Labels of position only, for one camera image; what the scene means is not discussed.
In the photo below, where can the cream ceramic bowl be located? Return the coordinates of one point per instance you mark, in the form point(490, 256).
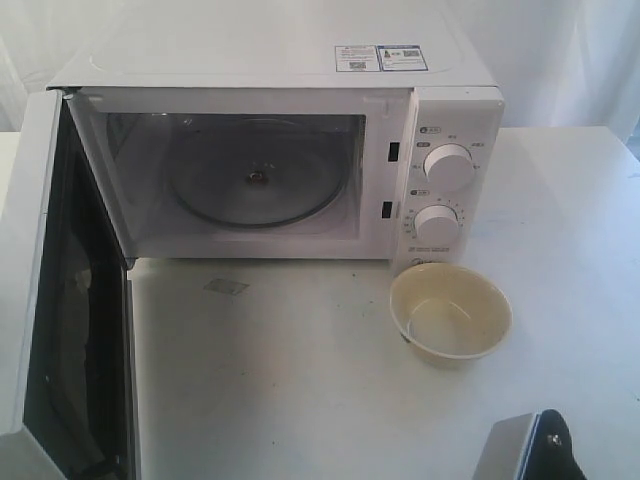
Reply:
point(449, 316)

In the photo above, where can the white microwave door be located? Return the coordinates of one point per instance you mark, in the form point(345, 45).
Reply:
point(68, 387)

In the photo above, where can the glass microwave turntable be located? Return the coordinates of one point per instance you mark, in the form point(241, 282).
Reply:
point(259, 180)

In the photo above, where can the white lower microwave knob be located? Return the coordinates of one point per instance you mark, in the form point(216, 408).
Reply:
point(436, 226)

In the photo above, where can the white microwave knob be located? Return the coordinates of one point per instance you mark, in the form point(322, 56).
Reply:
point(436, 226)
point(448, 168)

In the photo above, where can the white Midea microwave body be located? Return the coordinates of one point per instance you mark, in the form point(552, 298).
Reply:
point(391, 104)

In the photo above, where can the white upper microwave knob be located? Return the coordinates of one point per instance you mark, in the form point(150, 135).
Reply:
point(448, 168)

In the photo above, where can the clear tape patch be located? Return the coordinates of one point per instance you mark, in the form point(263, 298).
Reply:
point(227, 287)

